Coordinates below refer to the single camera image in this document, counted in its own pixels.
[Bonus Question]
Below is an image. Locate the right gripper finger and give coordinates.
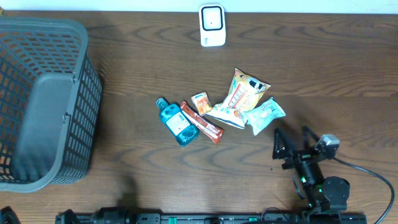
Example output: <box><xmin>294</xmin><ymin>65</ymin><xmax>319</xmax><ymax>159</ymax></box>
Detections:
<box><xmin>272</xmin><ymin>128</ymin><xmax>295</xmax><ymax>159</ymax></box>
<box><xmin>302</xmin><ymin>126</ymin><xmax>320</xmax><ymax>146</ymax></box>

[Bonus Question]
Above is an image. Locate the pale wet wipes pack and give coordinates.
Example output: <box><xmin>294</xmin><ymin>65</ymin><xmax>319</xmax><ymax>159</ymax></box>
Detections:
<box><xmin>245</xmin><ymin>97</ymin><xmax>286</xmax><ymax>136</ymax></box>

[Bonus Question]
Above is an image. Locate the yellow snack bag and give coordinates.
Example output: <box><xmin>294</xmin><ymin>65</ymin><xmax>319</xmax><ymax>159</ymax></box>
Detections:
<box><xmin>205</xmin><ymin>68</ymin><xmax>271</xmax><ymax>129</ymax></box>

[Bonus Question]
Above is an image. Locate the orange snack bar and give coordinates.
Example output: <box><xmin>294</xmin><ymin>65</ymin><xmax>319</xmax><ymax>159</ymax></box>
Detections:
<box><xmin>180</xmin><ymin>101</ymin><xmax>224</xmax><ymax>145</ymax></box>

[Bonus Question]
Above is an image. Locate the small orange tissue pack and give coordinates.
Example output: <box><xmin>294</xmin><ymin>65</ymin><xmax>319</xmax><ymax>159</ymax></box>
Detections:
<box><xmin>191</xmin><ymin>91</ymin><xmax>213</xmax><ymax>116</ymax></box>

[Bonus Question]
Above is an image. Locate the teal mouthwash bottle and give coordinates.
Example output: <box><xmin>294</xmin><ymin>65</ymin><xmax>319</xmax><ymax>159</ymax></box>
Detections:
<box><xmin>155</xmin><ymin>97</ymin><xmax>199</xmax><ymax>146</ymax></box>

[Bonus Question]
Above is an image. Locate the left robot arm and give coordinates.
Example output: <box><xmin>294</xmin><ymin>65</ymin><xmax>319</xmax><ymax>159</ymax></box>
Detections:
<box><xmin>1</xmin><ymin>207</ymin><xmax>136</xmax><ymax>224</ymax></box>

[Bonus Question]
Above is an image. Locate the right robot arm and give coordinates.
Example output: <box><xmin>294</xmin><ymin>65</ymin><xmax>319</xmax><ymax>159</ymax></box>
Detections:
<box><xmin>272</xmin><ymin>126</ymin><xmax>350</xmax><ymax>223</ymax></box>

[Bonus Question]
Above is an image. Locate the white barcode scanner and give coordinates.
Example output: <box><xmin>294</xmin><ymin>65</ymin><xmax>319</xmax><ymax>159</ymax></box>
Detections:
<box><xmin>198</xmin><ymin>4</ymin><xmax>226</xmax><ymax>47</ymax></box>

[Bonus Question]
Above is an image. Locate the grey plastic basket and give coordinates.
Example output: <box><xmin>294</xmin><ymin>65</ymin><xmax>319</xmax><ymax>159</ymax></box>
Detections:
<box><xmin>1</xmin><ymin>16</ymin><xmax>103</xmax><ymax>193</ymax></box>

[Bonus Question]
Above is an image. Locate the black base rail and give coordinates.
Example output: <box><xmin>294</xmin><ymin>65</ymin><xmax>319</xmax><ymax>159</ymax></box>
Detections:
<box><xmin>55</xmin><ymin>212</ymin><xmax>368</xmax><ymax>224</ymax></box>

